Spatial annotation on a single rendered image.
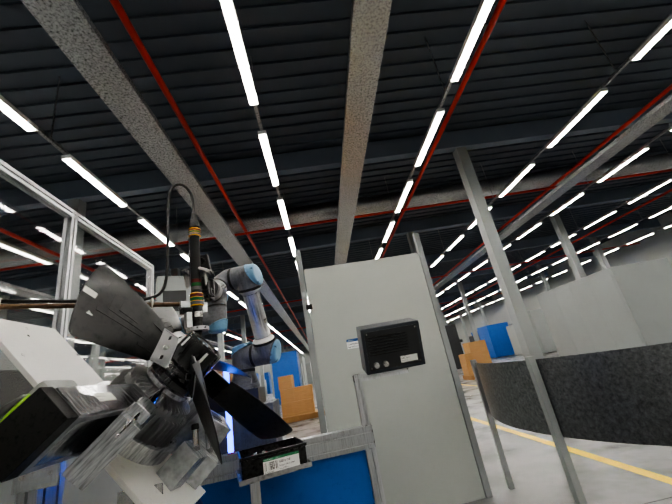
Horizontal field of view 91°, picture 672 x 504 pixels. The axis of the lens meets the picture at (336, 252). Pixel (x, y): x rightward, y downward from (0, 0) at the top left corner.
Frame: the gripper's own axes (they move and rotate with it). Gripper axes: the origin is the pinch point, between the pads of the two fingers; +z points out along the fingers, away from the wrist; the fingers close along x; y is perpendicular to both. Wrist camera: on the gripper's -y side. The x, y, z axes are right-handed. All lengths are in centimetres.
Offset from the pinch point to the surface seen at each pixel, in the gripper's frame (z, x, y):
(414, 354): -35, -79, 40
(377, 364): -33, -62, 41
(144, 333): 21.1, 5.4, 23.4
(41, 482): 16, 30, 53
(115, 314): 28.4, 8.7, 19.3
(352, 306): -182, -78, -11
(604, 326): -691, -769, 50
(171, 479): 12, 3, 58
